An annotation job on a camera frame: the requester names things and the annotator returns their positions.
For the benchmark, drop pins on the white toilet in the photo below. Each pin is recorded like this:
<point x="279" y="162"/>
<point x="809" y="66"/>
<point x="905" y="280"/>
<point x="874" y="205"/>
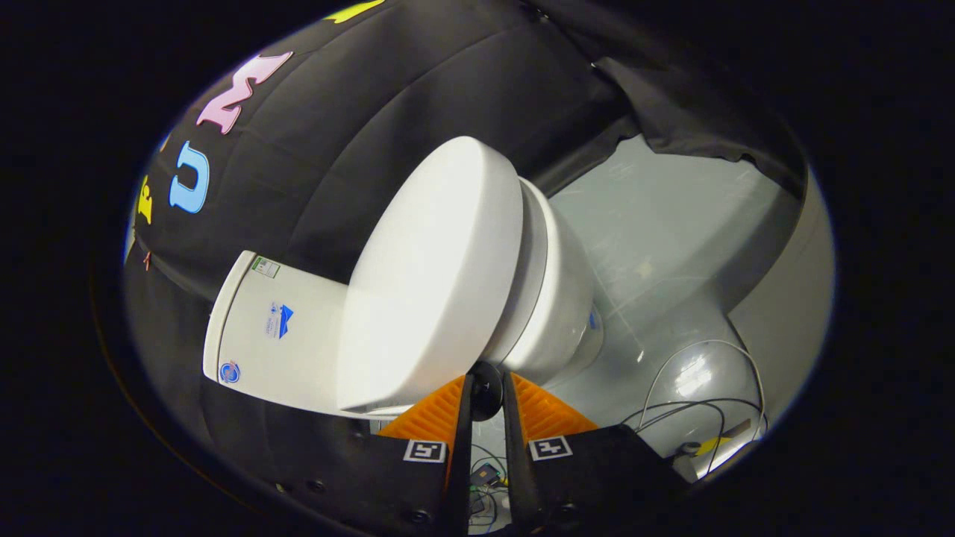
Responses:
<point x="556" y="298"/>

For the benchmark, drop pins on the black backdrop cloth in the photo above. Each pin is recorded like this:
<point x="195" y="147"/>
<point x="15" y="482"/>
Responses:
<point x="358" y="127"/>

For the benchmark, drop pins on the white toilet lid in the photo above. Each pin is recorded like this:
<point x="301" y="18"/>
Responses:
<point x="433" y="276"/>

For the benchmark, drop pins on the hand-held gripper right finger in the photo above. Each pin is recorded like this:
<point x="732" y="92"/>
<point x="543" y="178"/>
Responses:
<point x="515" y="447"/>

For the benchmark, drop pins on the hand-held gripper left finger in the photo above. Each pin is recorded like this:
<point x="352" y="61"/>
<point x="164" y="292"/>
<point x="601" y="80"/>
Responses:
<point x="461" y="447"/>

